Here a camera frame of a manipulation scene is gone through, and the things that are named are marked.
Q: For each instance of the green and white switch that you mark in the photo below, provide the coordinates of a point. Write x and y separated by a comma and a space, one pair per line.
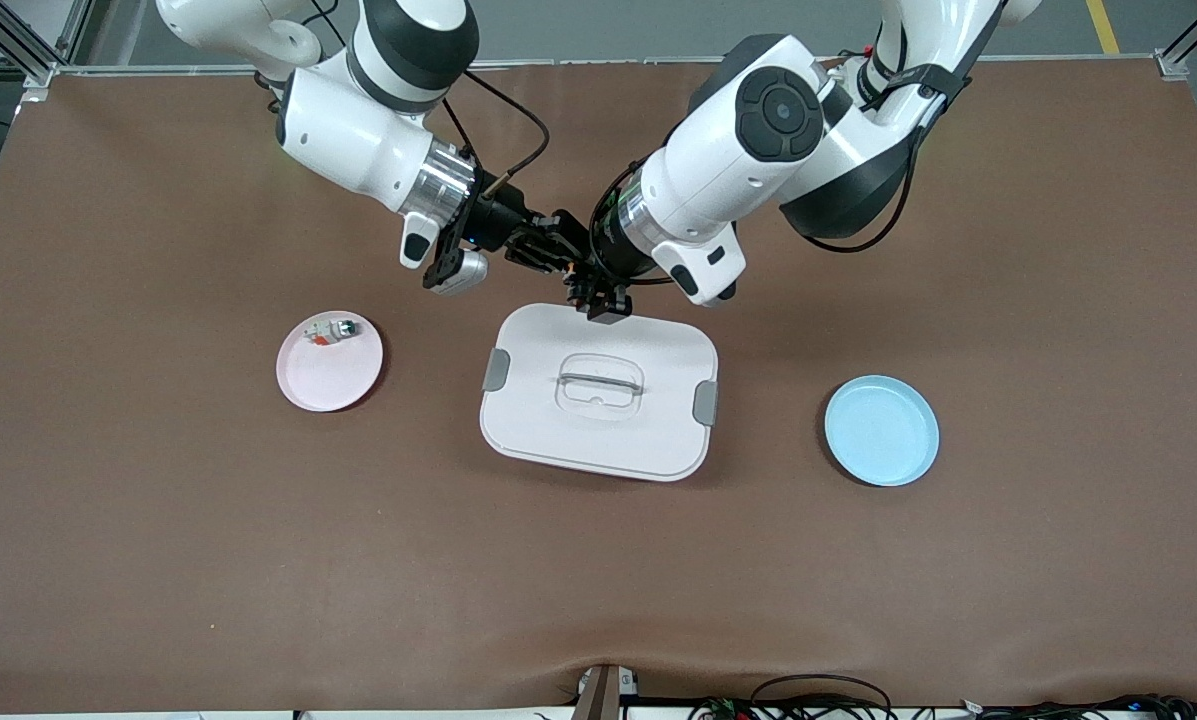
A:
334, 330

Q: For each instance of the silver table edge rail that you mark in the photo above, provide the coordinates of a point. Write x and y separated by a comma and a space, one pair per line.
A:
578, 63

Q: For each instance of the aluminium frame strut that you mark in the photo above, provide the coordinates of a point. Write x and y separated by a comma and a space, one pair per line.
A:
18, 45
1193, 40

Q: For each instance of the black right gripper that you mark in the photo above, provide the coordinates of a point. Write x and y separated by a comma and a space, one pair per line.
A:
499, 223

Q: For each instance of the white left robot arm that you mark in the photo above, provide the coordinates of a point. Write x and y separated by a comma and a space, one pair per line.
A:
758, 150

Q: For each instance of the orange push-button switch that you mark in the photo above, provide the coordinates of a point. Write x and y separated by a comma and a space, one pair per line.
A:
565, 268

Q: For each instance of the grey box latch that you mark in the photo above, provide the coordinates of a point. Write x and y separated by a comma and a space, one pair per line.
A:
496, 370
706, 403

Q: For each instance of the blue round plate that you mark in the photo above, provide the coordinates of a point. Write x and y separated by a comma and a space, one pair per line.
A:
883, 432

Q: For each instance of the brown camera mount post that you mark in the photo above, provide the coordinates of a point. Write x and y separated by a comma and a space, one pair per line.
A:
601, 695

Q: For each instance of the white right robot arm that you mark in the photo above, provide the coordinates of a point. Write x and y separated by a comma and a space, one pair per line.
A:
358, 130

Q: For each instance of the white storage box lid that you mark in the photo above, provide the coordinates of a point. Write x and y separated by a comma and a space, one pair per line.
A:
598, 440

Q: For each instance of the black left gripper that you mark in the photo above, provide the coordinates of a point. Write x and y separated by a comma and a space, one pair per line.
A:
610, 266

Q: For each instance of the pink round plate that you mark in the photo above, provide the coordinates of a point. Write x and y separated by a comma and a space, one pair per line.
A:
328, 375

